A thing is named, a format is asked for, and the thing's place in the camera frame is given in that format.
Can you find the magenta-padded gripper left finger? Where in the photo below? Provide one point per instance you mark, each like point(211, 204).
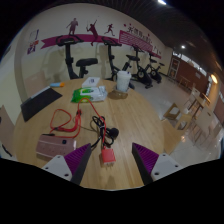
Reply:
point(77, 160)

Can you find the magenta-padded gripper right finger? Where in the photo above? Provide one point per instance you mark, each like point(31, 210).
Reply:
point(146, 160)

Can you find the red charger block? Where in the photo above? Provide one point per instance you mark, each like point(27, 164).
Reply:
point(108, 155)

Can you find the green wet wipes pack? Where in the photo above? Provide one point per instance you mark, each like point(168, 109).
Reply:
point(88, 94)

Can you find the black flat pad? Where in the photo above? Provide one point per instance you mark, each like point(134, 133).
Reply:
point(40, 104)

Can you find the group of chairs and tables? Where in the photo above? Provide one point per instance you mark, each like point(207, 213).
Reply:
point(200, 113)

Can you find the round wooden coaster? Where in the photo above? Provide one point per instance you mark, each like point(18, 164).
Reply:
point(117, 94)

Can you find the blue and orange marker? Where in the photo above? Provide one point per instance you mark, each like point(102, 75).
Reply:
point(57, 84)

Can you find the small white box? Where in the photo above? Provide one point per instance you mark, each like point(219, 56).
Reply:
point(90, 82)

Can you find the white cup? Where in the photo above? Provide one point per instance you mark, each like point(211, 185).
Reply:
point(123, 81)

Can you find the black exercise bike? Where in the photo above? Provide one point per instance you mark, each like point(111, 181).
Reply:
point(156, 75)
point(141, 75)
point(69, 60)
point(111, 61)

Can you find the ceiling lights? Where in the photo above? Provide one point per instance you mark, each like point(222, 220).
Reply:
point(183, 47)

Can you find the wall posters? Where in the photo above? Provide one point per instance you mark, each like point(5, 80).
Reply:
point(33, 40)

